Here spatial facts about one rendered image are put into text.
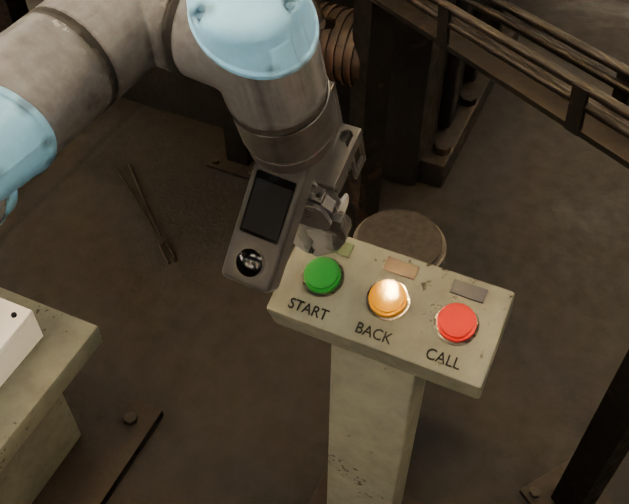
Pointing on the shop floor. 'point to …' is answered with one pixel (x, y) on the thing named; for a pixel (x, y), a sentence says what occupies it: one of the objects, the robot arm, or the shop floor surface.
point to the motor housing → (339, 45)
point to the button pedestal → (384, 363)
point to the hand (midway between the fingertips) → (314, 251)
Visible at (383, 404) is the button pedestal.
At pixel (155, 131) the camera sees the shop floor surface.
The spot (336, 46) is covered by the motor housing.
